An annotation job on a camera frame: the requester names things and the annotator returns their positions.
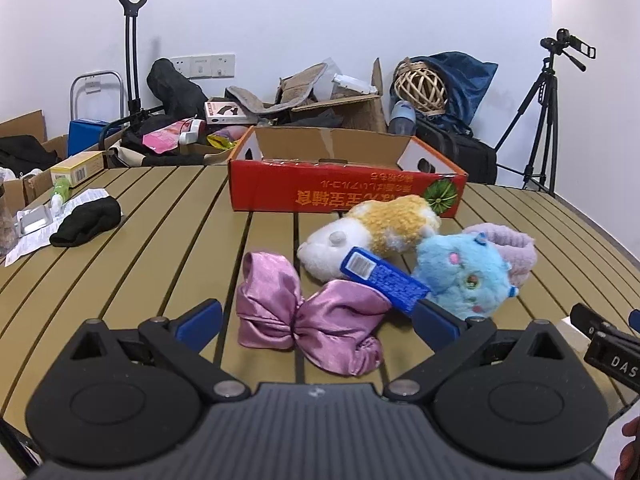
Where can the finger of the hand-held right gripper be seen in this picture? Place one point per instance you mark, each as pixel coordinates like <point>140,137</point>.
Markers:
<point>590,319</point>
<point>635,321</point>

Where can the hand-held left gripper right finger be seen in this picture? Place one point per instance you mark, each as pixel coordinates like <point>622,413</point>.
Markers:
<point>435,325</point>

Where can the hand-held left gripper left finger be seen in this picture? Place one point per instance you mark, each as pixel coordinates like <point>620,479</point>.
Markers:
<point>202,320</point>

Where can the blue tissue pack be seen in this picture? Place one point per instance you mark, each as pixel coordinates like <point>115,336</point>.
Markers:
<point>385,280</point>

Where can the person's right hand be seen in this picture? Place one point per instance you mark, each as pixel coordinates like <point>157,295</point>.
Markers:
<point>631,450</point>

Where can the blue plush toy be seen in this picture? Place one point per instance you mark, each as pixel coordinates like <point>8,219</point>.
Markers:
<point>465,270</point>

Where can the pink satin bow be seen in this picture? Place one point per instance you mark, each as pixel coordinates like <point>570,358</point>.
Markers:
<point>310,325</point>

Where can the yellow white plush toy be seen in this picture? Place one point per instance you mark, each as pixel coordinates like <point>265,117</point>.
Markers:
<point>380,225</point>

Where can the black sock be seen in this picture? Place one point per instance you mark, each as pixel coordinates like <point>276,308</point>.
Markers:
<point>85,220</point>

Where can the red cardboard box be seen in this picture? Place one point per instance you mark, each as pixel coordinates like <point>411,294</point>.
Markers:
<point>325,195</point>

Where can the yellow green snack packet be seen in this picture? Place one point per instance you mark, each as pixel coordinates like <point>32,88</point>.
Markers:
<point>222,141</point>

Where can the beige cloth bag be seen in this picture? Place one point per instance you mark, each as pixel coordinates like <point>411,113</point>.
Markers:
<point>127,155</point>

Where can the white paper sheet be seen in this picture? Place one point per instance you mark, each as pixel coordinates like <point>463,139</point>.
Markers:
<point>35,247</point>

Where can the pink package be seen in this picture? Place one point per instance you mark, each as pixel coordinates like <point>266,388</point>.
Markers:
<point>162,139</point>

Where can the white bottle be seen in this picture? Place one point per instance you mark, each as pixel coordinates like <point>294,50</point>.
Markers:
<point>192,132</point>

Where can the green white tube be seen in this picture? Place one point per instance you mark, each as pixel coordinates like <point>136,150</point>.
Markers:
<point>61,192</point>

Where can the silver blister pack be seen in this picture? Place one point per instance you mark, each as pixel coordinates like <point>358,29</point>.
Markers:
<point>35,221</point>

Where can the yellow carton box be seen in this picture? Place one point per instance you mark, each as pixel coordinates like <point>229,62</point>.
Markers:
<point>77,167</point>

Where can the small printed white box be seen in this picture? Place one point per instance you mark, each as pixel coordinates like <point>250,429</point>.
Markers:
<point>230,112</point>

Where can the blue water bottle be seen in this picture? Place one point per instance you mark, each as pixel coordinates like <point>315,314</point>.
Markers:
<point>402,117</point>

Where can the open cardboard box with clothes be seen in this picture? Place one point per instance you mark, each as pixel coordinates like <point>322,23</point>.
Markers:
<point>30,187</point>

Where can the blue plastic box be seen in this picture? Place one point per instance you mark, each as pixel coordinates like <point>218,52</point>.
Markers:
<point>85,135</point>

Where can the clear snack jar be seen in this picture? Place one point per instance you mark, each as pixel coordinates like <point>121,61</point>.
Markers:
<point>6,220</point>

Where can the brown cardboard box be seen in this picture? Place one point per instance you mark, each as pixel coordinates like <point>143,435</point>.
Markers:
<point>360,115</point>

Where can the beige fleece slipper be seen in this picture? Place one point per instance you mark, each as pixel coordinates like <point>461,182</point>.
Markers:
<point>302,82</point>
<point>250,100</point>

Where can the black cloth bag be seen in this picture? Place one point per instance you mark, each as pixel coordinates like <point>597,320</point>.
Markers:
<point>170,85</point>

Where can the wicker ball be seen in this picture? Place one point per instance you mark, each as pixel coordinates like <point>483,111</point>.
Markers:
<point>420,87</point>

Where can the blue cloth bag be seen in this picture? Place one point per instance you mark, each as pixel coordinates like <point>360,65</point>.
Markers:
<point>470,85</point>

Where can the black tripod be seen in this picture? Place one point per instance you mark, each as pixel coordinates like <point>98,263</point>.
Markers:
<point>547,80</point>

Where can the black clothes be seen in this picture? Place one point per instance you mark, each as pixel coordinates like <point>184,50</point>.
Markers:
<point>25,152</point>

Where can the white plastic container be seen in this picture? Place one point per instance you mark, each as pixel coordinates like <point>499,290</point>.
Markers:
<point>355,84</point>

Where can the silver folding step stool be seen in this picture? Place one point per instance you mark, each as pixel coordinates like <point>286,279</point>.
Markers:
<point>95,85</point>

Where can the black hand trolley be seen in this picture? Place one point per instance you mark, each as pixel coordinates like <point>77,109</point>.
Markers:
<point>131,10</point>

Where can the white wall socket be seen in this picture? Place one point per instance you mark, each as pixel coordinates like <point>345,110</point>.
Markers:
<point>223,64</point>
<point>202,65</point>
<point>182,66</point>

